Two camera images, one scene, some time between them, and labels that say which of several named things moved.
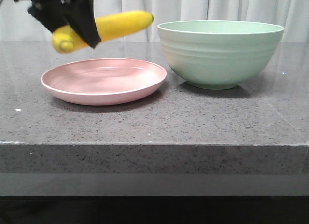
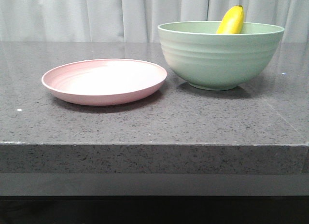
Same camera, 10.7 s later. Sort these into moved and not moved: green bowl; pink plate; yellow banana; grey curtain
Moved: yellow banana
Not moved: pink plate; green bowl; grey curtain
